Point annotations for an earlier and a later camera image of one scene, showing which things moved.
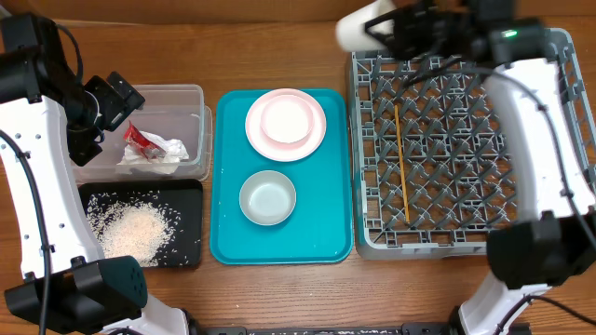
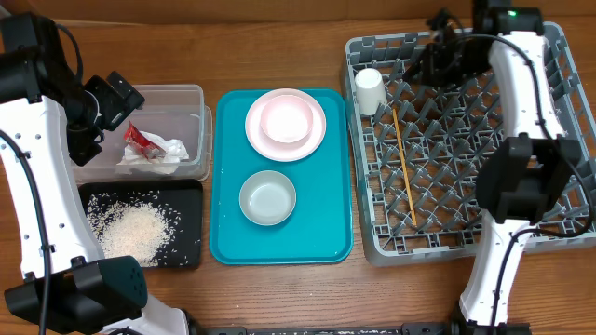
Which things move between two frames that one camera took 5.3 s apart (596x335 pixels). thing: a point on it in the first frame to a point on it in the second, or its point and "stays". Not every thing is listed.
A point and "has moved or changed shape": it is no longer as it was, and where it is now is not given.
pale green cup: [351, 34] to [371, 91]
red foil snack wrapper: [137, 139] stays
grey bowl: [267, 197] stays
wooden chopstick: [405, 195] has moved or changed shape
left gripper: [118, 106] stays
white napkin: [175, 151] stays
